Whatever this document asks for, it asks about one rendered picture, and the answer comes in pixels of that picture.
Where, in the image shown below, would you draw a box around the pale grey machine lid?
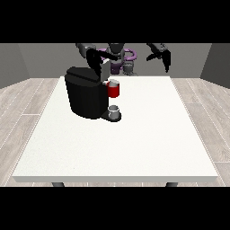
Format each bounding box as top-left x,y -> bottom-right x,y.
100,58 -> 112,83

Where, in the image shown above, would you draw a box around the grey robot trunk purple rings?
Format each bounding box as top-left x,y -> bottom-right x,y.
97,43 -> 139,76

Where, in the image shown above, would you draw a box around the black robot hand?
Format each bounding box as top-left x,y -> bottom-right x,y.
85,48 -> 119,79
146,43 -> 173,74

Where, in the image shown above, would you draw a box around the red pod holder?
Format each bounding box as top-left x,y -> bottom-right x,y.
106,80 -> 121,99

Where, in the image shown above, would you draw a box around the black coffee machine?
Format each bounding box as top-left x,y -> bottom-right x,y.
64,66 -> 122,122

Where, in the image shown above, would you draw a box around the small grey cup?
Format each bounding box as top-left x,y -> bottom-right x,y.
108,104 -> 121,119

